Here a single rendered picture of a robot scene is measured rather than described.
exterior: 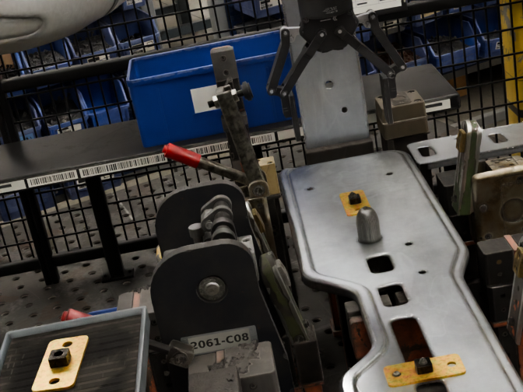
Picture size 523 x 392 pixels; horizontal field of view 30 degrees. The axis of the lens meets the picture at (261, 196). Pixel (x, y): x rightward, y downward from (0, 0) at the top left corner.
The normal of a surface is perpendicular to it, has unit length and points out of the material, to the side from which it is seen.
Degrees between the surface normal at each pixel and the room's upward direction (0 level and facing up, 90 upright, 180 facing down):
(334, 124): 90
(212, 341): 90
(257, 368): 0
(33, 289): 0
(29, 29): 129
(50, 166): 0
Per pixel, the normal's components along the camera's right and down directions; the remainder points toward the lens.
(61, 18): 0.76, 0.55
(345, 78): 0.07, 0.38
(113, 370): -0.17, -0.91
